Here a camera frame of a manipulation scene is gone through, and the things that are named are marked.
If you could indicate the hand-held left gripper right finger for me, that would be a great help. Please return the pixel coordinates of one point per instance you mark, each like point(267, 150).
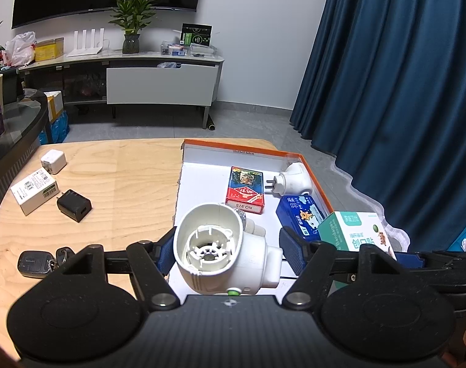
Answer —
point(292, 251)

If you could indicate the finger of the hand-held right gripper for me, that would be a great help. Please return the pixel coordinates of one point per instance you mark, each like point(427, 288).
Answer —
point(440, 260)
point(463, 295)

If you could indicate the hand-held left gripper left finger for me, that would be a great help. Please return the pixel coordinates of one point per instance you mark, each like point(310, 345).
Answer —
point(166, 253)

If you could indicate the blue tissue packet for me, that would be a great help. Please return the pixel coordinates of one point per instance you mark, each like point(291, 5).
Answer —
point(294, 214)

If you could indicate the white plug-in vaporizer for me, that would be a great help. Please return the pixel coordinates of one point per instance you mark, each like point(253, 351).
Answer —
point(294, 178)
point(252, 260)

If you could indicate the green and white bandage box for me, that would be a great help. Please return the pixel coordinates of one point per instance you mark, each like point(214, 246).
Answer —
point(351, 234)

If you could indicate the playing card box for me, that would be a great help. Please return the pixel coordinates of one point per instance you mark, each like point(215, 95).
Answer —
point(244, 191)

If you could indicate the orange and white box tray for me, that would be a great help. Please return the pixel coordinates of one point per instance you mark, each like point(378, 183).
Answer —
point(210, 188)

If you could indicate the black charger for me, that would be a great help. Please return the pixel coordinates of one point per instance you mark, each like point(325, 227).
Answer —
point(74, 206)

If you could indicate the black key fob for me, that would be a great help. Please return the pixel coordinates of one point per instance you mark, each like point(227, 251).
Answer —
point(62, 255)

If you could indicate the black car key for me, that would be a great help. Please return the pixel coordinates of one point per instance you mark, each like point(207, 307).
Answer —
point(33, 264)

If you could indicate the black rolled mat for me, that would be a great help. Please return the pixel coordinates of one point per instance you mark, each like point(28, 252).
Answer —
point(211, 123)

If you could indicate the white charger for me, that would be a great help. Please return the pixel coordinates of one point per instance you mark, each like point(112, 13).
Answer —
point(53, 161)

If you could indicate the small white carton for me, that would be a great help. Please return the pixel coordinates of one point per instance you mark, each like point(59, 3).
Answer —
point(33, 191)

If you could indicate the blue plastic bags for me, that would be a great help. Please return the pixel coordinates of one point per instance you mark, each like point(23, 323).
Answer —
point(56, 130)

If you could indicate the white media cabinet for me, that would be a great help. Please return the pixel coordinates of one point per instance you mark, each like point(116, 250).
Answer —
point(160, 84)

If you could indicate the blue curtain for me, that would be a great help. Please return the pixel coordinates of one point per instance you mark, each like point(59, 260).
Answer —
point(390, 84)

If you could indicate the white box with yellow tape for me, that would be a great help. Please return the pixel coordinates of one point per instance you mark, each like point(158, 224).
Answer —
point(53, 103)

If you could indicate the crumpled clear plastic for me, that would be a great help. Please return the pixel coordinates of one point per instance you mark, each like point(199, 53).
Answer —
point(168, 65)

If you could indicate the clear plastic container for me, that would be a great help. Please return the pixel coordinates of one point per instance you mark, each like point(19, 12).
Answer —
point(174, 50)
point(203, 50)

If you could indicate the potted green plant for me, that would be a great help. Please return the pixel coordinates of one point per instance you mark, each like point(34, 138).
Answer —
point(131, 44)

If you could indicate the white router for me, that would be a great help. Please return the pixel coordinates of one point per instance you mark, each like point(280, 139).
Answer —
point(85, 50)

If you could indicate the green and black box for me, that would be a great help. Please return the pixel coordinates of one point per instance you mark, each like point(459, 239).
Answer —
point(196, 35)

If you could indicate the white plastic bag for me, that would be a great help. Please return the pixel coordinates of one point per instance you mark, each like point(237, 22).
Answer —
point(20, 50)

